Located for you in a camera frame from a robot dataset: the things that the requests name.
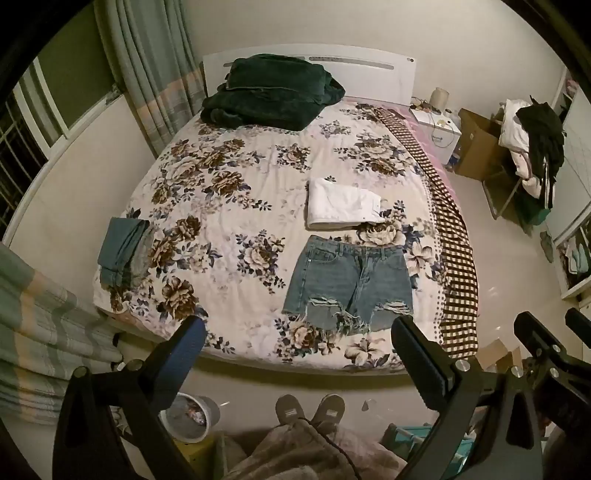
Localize pile of white clothes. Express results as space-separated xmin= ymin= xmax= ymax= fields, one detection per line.
xmin=501 ymin=98 xmax=543 ymax=197

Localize person's fuzzy grey clothing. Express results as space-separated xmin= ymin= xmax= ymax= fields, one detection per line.
xmin=222 ymin=419 xmax=408 ymax=480

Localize white nightstand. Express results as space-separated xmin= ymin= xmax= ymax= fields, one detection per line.
xmin=410 ymin=107 xmax=462 ymax=166

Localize large cardboard box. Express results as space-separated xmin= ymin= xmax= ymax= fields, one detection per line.
xmin=455 ymin=108 xmax=509 ymax=181

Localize teal plastic basket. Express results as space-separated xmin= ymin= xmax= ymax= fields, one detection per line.
xmin=382 ymin=422 xmax=476 ymax=478

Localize frayed denim shorts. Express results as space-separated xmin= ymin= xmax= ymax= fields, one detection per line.
xmin=283 ymin=234 xmax=415 ymax=334

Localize folded white pants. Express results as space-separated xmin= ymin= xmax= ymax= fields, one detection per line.
xmin=307 ymin=178 xmax=383 ymax=230

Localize window with grille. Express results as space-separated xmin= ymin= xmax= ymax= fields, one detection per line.
xmin=0 ymin=58 xmax=126 ymax=204

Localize dark green plush blanket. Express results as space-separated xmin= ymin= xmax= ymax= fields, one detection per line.
xmin=199 ymin=54 xmax=346 ymax=131

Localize black garment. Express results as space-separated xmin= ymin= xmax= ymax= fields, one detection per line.
xmin=516 ymin=102 xmax=567 ymax=209

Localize folding chair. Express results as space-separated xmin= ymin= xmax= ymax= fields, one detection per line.
xmin=482 ymin=164 xmax=534 ymax=223

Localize yellow box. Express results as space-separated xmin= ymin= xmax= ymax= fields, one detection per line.
xmin=173 ymin=434 xmax=219 ymax=480

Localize green striped curtain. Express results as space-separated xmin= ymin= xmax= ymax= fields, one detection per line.
xmin=95 ymin=0 xmax=206 ymax=158
xmin=0 ymin=242 xmax=124 ymax=426

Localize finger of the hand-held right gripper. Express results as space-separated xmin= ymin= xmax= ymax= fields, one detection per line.
xmin=565 ymin=306 xmax=591 ymax=345
xmin=513 ymin=311 xmax=570 ymax=366

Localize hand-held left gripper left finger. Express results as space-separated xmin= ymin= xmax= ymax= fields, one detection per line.
xmin=52 ymin=315 xmax=207 ymax=480

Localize grey trash bin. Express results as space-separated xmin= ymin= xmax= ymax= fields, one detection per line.
xmin=161 ymin=392 xmax=222 ymax=442

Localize white wardrobe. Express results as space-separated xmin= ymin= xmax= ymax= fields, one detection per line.
xmin=545 ymin=69 xmax=591 ymax=301

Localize bed with floral sheet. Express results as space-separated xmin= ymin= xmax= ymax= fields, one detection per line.
xmin=92 ymin=99 xmax=481 ymax=374

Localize person's grey slipper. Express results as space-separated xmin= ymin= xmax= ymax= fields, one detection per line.
xmin=276 ymin=394 xmax=309 ymax=426
xmin=310 ymin=394 xmax=346 ymax=428

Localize white headboard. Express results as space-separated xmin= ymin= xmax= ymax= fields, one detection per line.
xmin=202 ymin=44 xmax=417 ymax=107

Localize brown checkered cloth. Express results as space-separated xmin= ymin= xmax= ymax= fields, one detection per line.
xmin=376 ymin=106 xmax=481 ymax=360

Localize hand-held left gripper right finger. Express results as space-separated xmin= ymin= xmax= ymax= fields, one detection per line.
xmin=390 ymin=315 xmax=546 ymax=480

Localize person's left grey slipper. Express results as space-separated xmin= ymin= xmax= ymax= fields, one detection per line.
xmin=276 ymin=394 xmax=309 ymax=426

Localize person's right grey slipper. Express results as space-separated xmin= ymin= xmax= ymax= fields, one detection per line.
xmin=310 ymin=394 xmax=346 ymax=428

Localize folded blue jeans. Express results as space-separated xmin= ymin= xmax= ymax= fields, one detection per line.
xmin=98 ymin=218 xmax=155 ymax=289

